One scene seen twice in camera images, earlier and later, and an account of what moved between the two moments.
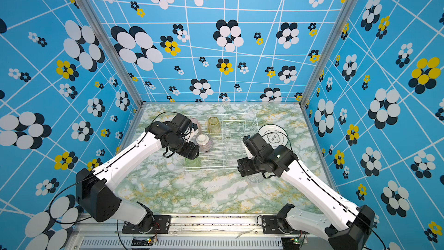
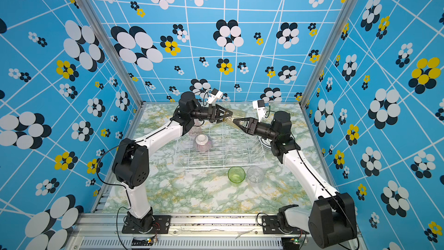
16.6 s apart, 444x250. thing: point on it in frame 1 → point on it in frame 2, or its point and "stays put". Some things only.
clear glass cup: x=258 y=177 stays put
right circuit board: x=290 y=243 stays put
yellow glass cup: x=214 y=127 → x=229 y=120
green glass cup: x=193 y=165 → x=236 y=175
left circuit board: x=145 y=242 stays put
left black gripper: x=189 y=152 → x=212 y=112
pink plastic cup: x=195 y=121 stays put
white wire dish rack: x=220 y=137 stays put
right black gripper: x=244 y=167 → x=253 y=127
